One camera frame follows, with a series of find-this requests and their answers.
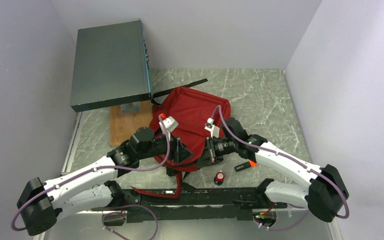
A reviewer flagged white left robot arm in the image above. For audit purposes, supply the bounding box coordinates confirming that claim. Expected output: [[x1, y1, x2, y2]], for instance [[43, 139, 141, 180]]
[[11, 127, 193, 236]]

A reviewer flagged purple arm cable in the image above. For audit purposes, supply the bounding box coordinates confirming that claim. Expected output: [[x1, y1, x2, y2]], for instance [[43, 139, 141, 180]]
[[210, 105, 350, 232], [10, 125, 172, 240]]

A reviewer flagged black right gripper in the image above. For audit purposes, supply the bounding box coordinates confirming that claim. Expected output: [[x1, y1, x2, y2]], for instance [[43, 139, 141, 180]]
[[196, 136, 237, 169]]

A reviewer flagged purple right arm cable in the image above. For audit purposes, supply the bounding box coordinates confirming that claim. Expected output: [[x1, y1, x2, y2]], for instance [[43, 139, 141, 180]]
[[210, 105, 350, 232]]

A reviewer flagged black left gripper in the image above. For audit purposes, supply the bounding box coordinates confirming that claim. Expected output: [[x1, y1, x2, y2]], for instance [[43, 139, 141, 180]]
[[138, 127, 194, 163]]

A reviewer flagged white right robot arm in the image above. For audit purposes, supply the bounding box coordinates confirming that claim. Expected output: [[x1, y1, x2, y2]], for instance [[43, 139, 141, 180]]
[[204, 117, 350, 223]]

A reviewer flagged red backpack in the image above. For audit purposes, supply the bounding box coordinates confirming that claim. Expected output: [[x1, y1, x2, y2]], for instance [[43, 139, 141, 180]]
[[134, 78, 231, 199]]

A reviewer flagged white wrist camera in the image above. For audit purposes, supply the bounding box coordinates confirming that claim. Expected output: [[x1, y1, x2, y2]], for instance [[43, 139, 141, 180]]
[[204, 118, 220, 138], [158, 113, 179, 140]]

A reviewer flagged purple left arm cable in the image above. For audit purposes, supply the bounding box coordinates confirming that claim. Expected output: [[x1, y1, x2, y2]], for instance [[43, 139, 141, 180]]
[[10, 125, 172, 240]]

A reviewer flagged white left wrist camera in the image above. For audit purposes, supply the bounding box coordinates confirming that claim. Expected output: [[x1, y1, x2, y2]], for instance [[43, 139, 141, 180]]
[[158, 113, 179, 140]]

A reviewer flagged black mounting rail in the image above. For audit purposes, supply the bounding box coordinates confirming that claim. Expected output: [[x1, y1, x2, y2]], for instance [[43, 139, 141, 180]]
[[95, 187, 287, 223]]

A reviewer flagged metal post with base plate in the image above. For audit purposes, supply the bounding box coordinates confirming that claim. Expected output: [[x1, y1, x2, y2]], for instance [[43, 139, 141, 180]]
[[120, 101, 141, 114]]

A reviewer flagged orange highlighter marker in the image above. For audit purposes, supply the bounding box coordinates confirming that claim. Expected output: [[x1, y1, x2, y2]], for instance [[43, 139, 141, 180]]
[[234, 160, 257, 172]]

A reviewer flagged wooden board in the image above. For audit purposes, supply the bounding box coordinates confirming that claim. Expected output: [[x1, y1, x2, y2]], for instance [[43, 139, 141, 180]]
[[109, 100, 153, 147]]

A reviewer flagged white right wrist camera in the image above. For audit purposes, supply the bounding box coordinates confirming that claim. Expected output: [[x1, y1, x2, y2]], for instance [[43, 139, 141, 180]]
[[204, 118, 220, 138]]

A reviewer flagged dark grey box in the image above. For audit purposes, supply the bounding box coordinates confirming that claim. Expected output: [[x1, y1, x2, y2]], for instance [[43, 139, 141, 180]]
[[70, 20, 151, 113]]

